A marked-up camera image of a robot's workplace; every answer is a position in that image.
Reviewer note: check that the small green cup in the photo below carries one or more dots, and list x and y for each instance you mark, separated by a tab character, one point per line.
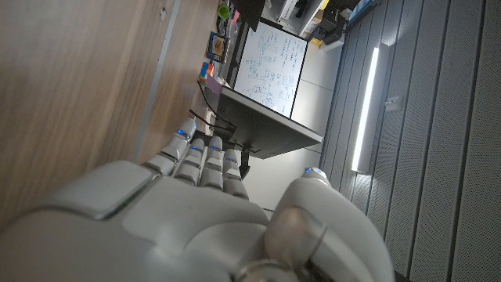
224	11

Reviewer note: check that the colourful rubik's cube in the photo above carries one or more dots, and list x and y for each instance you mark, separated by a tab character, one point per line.
205	70

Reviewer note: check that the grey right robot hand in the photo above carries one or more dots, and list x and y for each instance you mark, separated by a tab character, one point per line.
188	219

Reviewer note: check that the small box with printed picture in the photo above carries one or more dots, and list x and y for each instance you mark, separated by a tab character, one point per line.
217	47

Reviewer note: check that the small white box device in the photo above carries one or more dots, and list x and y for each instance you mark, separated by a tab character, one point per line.
210	116

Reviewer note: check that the whiteboard with blue writing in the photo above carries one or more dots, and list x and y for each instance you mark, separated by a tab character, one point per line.
270	62

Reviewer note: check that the small grey ceiling sensor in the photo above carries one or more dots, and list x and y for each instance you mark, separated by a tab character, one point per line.
393	103

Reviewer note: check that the purple sticky note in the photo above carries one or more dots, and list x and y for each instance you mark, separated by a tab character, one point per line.
213	84

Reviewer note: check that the white shelf unit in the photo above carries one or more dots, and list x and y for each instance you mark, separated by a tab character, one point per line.
287	9

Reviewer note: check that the long ceiling light strip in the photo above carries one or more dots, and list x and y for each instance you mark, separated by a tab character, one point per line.
364	117

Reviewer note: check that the black flat computer monitor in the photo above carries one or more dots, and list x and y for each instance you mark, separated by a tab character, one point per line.
266	129

